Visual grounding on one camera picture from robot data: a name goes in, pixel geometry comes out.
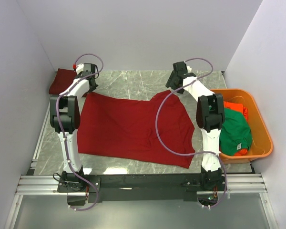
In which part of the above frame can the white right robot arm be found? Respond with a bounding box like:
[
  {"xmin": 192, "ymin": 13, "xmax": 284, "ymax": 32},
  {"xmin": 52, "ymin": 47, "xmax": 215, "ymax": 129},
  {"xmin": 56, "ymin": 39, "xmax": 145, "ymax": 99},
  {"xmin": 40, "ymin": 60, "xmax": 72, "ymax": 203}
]
[{"xmin": 165, "ymin": 62, "xmax": 225, "ymax": 190}]

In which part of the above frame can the red t shirt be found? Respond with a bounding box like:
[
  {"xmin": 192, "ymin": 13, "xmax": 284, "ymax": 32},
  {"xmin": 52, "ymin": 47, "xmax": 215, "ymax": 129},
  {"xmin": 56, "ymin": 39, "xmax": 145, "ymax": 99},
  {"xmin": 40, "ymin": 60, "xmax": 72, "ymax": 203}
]
[{"xmin": 77, "ymin": 90, "xmax": 194, "ymax": 168}]

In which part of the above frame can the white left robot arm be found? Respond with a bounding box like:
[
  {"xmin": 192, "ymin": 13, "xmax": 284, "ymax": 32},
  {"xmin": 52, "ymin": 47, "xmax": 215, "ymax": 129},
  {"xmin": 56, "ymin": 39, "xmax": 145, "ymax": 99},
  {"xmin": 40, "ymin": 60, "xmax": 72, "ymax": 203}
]
[{"xmin": 50, "ymin": 63, "xmax": 99, "ymax": 192}]

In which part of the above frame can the orange plastic tub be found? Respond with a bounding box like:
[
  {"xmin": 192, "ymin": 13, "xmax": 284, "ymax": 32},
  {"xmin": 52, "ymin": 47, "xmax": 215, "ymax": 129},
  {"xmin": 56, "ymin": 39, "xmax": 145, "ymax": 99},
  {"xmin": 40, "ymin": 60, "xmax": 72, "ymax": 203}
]
[{"xmin": 211, "ymin": 88, "xmax": 273, "ymax": 164}]

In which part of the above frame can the green t shirt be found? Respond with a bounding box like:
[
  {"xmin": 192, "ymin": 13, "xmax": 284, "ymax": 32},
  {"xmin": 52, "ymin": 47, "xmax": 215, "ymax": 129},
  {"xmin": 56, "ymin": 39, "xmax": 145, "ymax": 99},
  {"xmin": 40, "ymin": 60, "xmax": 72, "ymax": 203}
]
[{"xmin": 219, "ymin": 107, "xmax": 253, "ymax": 157}]

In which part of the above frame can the folded dark red shirt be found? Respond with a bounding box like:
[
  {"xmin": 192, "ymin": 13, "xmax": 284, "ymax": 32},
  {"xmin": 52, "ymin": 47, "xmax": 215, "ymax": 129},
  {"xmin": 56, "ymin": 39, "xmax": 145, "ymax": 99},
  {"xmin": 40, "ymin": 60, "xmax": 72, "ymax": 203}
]
[{"xmin": 49, "ymin": 68, "xmax": 78, "ymax": 95}]

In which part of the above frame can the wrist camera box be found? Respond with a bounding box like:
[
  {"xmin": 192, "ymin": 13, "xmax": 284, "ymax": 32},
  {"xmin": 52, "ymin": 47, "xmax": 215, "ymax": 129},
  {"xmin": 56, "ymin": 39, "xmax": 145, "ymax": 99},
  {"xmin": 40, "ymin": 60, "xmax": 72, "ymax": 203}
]
[
  {"xmin": 185, "ymin": 63, "xmax": 192, "ymax": 72},
  {"xmin": 73, "ymin": 63, "xmax": 84, "ymax": 74}
]

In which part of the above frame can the orange t shirt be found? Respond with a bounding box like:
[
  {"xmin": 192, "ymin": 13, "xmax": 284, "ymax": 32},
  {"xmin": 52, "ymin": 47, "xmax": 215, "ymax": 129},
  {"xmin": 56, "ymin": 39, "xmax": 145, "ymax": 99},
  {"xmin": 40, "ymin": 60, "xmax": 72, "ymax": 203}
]
[{"xmin": 223, "ymin": 100, "xmax": 249, "ymax": 157}]

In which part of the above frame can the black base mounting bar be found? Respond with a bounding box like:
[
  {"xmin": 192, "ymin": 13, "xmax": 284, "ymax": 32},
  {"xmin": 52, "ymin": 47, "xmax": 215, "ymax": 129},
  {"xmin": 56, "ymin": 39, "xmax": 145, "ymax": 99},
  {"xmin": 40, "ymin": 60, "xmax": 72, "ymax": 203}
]
[{"xmin": 57, "ymin": 173, "xmax": 225, "ymax": 205}]

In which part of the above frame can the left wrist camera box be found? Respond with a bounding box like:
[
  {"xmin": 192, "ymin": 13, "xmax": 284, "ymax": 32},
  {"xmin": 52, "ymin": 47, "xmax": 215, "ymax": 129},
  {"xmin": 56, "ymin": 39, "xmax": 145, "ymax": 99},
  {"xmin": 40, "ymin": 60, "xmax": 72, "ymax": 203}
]
[{"xmin": 73, "ymin": 63, "xmax": 84, "ymax": 74}]

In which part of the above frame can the aluminium frame rail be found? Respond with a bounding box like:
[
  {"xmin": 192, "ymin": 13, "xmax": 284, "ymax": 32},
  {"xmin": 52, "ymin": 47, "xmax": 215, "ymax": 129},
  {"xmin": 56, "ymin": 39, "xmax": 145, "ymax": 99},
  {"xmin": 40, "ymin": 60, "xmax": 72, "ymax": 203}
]
[{"xmin": 3, "ymin": 70, "xmax": 62, "ymax": 229}]

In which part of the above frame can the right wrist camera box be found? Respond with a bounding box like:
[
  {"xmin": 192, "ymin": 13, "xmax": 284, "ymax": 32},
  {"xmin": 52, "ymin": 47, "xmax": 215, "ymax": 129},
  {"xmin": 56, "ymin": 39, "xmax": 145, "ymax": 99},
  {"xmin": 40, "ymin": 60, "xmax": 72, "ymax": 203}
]
[{"xmin": 185, "ymin": 63, "xmax": 192, "ymax": 72}]

